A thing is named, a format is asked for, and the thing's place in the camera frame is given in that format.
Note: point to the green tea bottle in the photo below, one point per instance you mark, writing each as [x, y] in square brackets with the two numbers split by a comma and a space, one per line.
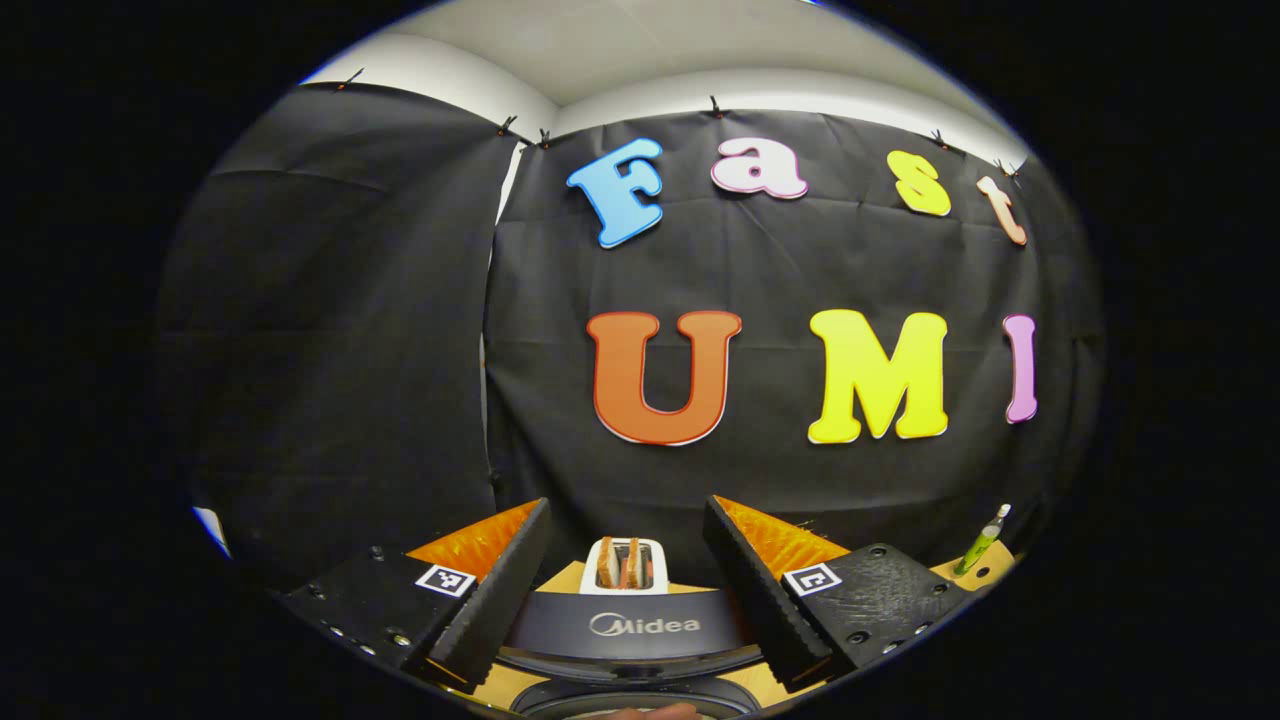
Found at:
[980, 545]

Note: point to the black backdrop cloth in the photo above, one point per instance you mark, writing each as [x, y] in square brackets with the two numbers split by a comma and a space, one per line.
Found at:
[750, 270]

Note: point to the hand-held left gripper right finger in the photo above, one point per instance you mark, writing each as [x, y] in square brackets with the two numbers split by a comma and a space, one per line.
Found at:
[755, 590]

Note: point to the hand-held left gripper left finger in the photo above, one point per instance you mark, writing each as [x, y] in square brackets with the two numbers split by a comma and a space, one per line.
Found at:
[500, 590]

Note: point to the dark grey rice cooker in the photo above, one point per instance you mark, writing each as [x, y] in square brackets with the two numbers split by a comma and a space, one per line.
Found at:
[640, 625]

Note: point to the toast slice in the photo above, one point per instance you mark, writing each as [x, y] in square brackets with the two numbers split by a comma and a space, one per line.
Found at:
[632, 565]
[605, 565]

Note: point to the white toaster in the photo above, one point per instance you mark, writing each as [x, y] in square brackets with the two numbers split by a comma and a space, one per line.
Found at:
[655, 570]

